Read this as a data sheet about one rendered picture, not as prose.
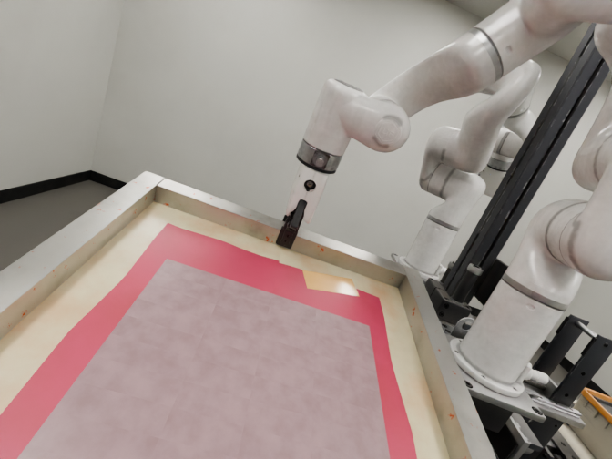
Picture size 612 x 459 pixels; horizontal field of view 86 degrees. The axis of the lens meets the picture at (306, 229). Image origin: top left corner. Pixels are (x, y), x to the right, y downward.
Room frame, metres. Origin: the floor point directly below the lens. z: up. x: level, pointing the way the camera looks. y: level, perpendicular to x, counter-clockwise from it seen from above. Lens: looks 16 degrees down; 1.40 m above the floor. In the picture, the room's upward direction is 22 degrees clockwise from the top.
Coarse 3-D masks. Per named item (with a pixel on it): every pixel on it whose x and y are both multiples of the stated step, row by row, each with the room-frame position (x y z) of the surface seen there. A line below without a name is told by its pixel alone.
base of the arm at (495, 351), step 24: (504, 288) 0.52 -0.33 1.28; (480, 312) 0.54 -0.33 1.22; (504, 312) 0.50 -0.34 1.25; (528, 312) 0.48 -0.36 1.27; (552, 312) 0.48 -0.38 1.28; (480, 336) 0.51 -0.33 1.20; (504, 336) 0.48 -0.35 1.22; (528, 336) 0.48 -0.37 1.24; (456, 360) 0.50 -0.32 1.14; (480, 360) 0.49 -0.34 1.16; (504, 360) 0.48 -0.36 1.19; (528, 360) 0.49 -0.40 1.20; (504, 384) 0.47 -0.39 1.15
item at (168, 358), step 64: (192, 256) 0.48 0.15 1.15; (256, 256) 0.55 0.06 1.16; (128, 320) 0.33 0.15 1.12; (192, 320) 0.36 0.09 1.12; (256, 320) 0.41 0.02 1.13; (64, 384) 0.24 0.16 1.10; (128, 384) 0.26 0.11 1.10; (192, 384) 0.29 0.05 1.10; (0, 448) 0.18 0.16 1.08; (64, 448) 0.20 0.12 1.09; (128, 448) 0.21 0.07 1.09; (192, 448) 0.23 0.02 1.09
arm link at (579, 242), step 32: (608, 32) 0.53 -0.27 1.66; (608, 64) 0.57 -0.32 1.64; (608, 96) 0.54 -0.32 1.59; (608, 128) 0.50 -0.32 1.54; (576, 160) 0.53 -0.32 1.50; (608, 160) 0.45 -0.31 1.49; (608, 192) 0.42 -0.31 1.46; (576, 224) 0.44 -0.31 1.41; (608, 224) 0.41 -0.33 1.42; (576, 256) 0.42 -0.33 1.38; (608, 256) 0.41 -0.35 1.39
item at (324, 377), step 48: (288, 288) 0.50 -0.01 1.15; (288, 336) 0.40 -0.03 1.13; (336, 336) 0.44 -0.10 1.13; (384, 336) 0.49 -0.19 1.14; (288, 384) 0.33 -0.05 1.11; (336, 384) 0.36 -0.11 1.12; (384, 384) 0.40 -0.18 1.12; (288, 432) 0.28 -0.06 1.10; (336, 432) 0.30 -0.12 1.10; (384, 432) 0.33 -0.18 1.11
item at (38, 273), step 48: (144, 192) 0.53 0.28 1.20; (192, 192) 0.59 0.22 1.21; (48, 240) 0.35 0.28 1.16; (96, 240) 0.39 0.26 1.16; (336, 240) 0.65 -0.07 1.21; (0, 288) 0.27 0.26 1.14; (48, 288) 0.31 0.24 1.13; (0, 336) 0.25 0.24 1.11; (432, 336) 0.49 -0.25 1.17; (432, 384) 0.42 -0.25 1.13; (480, 432) 0.35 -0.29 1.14
